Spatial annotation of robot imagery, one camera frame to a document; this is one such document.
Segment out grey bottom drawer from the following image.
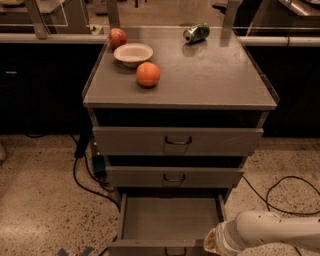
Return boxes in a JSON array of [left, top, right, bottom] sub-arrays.
[[109, 192, 227, 256]]

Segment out grey drawer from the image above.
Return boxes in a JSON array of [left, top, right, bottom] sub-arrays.
[[107, 166, 243, 188], [93, 127, 263, 156], [109, 192, 227, 256]]

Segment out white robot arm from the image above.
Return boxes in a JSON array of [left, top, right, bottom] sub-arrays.
[[203, 211, 320, 256]]

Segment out grey middle drawer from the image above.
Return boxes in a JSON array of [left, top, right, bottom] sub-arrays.
[[107, 166, 243, 188]]

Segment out grey drawer cabinet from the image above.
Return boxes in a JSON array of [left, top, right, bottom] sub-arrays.
[[81, 25, 280, 204]]

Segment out grey top drawer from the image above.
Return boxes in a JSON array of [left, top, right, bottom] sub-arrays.
[[93, 127, 263, 156]]

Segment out blue power box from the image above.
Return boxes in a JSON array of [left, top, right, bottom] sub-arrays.
[[92, 155, 106, 178]]

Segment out orange fruit front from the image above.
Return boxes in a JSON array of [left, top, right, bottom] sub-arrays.
[[136, 62, 160, 87]]

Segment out white shallow bowl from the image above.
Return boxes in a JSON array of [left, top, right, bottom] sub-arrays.
[[113, 43, 153, 68]]

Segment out green soda can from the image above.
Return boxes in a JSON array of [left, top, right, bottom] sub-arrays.
[[183, 23, 210, 44]]

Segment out red apple back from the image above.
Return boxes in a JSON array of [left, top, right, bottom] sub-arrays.
[[109, 28, 127, 49]]

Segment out black floor cable right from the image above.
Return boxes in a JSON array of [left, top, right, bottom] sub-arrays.
[[242, 175, 320, 256]]

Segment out black floor cable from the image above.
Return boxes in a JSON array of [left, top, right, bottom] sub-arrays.
[[69, 133, 121, 212], [242, 175, 320, 256]]

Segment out black floor cable left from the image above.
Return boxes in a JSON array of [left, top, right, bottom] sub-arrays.
[[69, 133, 121, 212]]

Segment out grey counter rail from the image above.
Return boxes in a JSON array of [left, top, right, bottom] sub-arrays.
[[0, 33, 320, 47]]

